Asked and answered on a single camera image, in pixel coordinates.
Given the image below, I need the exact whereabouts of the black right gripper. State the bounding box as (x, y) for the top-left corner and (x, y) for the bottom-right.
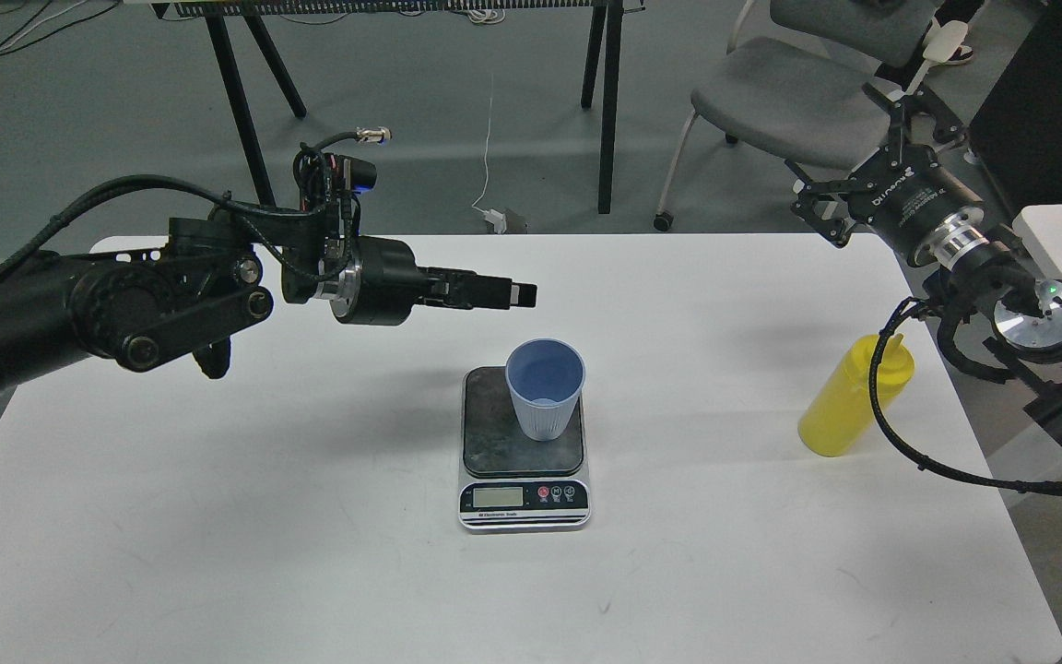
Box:
(785, 83), (989, 270)

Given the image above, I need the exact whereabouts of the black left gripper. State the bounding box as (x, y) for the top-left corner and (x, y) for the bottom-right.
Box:
(330, 238), (538, 326)

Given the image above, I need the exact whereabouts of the blue ribbed plastic cup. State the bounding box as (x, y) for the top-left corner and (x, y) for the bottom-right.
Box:
(504, 338), (586, 442)

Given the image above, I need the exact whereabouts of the yellow squeeze seasoning bottle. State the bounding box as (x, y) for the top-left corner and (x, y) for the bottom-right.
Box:
(797, 335), (915, 457)

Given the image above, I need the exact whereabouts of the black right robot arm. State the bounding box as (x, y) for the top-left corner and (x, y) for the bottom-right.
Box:
(789, 84), (1062, 497)

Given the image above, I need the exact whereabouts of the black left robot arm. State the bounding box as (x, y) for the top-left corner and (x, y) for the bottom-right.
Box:
(0, 127), (537, 394)

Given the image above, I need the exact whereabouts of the digital kitchen scale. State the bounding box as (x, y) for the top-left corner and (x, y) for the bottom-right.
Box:
(456, 367), (593, 533)

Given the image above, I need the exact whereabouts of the grey office chair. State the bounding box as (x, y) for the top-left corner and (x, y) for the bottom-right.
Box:
(653, 0), (969, 233)

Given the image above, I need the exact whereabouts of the black-legged background table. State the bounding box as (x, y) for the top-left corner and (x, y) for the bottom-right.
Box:
(148, 1), (627, 214)

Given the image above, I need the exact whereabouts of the white charger cable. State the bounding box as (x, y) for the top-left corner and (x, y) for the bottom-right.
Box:
(472, 69), (528, 234)

